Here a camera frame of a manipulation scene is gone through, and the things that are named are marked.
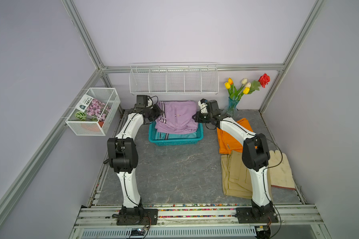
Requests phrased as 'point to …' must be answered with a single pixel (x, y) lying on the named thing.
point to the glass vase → (232, 110)
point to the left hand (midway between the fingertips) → (164, 110)
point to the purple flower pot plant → (91, 109)
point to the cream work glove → (279, 170)
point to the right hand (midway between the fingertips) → (192, 115)
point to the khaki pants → (236, 176)
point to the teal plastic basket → (153, 137)
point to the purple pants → (179, 117)
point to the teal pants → (160, 136)
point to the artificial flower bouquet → (247, 87)
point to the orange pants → (227, 142)
